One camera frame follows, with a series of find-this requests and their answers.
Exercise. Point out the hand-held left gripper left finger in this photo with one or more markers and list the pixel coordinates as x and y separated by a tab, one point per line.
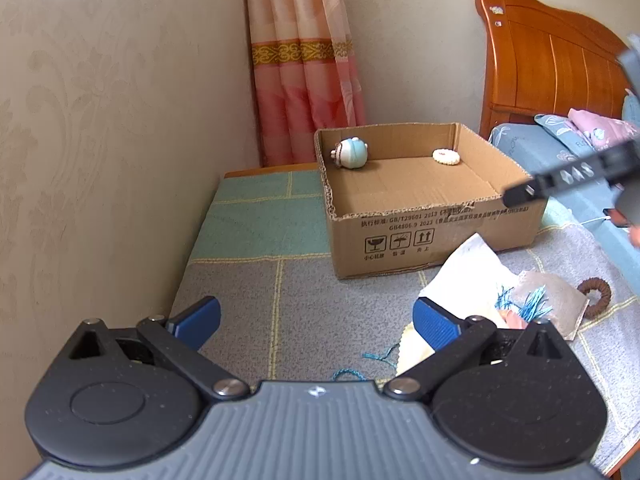
200	319

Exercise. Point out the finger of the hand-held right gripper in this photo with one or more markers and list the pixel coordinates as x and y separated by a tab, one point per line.
565	175

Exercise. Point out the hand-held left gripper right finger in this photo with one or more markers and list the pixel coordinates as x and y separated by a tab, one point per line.
435	325

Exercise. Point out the white cloth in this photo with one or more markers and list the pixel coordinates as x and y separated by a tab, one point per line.
465	275

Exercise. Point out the cardboard box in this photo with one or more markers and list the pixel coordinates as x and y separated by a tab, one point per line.
400	240

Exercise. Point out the blue brocade tasselled pouch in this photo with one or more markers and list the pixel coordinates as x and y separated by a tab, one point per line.
530	302

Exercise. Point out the grey fabric pouch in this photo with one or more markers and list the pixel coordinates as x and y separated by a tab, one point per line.
560	305

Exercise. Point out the brown scrunchie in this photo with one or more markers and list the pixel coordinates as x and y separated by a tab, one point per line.
605	301

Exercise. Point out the person's right hand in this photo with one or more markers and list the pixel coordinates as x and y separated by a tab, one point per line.
635	236

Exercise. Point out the wooden bed with blue sheet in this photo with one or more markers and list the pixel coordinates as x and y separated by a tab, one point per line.
520	150

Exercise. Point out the pink floral quilt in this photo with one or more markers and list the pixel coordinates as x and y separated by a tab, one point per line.
595	122

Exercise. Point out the teal thread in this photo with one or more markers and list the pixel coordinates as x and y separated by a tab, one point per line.
347	372
382	357

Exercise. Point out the black smartphone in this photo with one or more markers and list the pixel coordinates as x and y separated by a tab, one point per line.
612	216

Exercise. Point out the wooden bed headboard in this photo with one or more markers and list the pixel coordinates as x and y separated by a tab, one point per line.
550	60

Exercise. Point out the green grey checked mat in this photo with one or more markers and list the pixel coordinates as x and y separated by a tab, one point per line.
250	240

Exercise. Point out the white scrunchie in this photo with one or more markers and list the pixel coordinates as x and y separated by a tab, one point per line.
445	156

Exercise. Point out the blue round plush toy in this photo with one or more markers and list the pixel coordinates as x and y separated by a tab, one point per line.
352	154

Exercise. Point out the pink patterned curtain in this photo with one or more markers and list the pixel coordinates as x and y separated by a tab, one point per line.
300	60

